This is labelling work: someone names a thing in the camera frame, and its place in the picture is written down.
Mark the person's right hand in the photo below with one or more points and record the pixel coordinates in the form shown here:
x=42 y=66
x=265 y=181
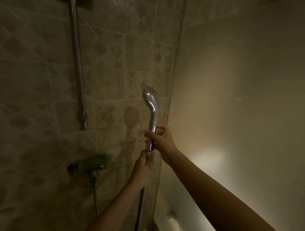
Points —
x=165 y=142

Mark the person's left hand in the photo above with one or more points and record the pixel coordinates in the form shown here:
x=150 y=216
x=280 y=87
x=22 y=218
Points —
x=143 y=171

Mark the person's right forearm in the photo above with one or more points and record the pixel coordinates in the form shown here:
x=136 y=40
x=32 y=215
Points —
x=214 y=197

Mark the person's left forearm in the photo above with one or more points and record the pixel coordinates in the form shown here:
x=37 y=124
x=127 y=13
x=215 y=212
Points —
x=119 y=209

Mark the green shower mixer valve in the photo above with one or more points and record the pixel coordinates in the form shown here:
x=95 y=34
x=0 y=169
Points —
x=93 y=163

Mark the chrome shower slide rail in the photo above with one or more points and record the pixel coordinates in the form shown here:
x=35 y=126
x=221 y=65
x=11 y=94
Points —
x=78 y=71

